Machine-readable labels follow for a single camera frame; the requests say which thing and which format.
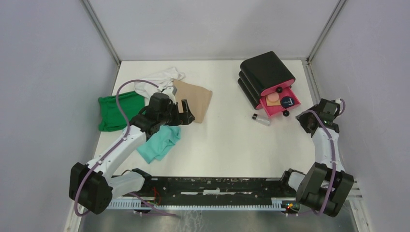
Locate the tan square compact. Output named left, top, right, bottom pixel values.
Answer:
left=265, top=98, right=280, bottom=106

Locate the green cloth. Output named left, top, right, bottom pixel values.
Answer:
left=98, top=91, right=147, bottom=132

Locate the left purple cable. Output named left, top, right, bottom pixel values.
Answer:
left=73, top=79, right=161, bottom=218

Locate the tan cloth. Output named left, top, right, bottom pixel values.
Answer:
left=173, top=80, right=213, bottom=124

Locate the black pink drawer organizer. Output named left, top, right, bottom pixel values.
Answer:
left=237, top=51, right=300, bottom=118

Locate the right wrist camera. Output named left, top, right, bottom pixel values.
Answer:
left=334, top=98, right=346, bottom=116

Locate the blue round jar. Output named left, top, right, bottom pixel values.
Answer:
left=280, top=96, right=295, bottom=109

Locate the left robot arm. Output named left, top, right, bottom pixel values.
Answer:
left=69, top=93, right=195, bottom=217

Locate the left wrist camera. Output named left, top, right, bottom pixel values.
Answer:
left=162, top=86, right=177, bottom=103

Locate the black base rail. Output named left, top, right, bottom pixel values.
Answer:
left=121, top=176, right=311, bottom=207

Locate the clear bottle black cap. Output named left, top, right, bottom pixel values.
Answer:
left=252, top=114, right=271, bottom=126

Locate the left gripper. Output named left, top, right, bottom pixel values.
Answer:
left=159, top=100, right=195, bottom=127

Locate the teal cloth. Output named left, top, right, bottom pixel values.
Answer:
left=136, top=125, right=181, bottom=164

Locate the white cloth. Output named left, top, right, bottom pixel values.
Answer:
left=134, top=67, right=186, bottom=99

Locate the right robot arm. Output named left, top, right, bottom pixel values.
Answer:
left=279, top=98, right=354, bottom=218

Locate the pink round sponge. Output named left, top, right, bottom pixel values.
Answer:
left=266, top=92, right=279, bottom=102

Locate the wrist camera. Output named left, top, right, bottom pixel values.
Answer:
left=162, top=86, right=177, bottom=103
left=334, top=98, right=346, bottom=116

